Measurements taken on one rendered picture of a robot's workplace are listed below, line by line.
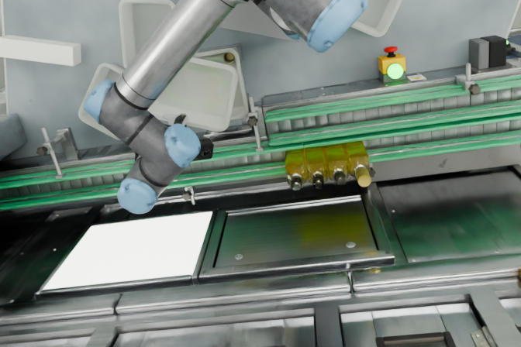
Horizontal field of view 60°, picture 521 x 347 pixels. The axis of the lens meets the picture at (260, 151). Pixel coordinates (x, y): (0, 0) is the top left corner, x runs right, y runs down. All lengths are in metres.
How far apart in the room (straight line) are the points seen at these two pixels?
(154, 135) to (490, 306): 0.73
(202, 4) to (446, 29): 0.96
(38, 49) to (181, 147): 0.88
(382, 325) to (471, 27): 0.95
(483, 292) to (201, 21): 0.77
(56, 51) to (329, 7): 1.06
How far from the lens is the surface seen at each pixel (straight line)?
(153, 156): 0.86
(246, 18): 1.37
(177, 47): 0.78
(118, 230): 1.48
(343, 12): 0.73
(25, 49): 1.65
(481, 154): 1.56
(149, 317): 1.13
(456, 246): 1.22
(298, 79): 1.50
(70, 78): 1.67
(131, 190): 0.90
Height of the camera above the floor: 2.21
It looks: 68 degrees down
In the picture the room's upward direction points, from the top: 171 degrees counter-clockwise
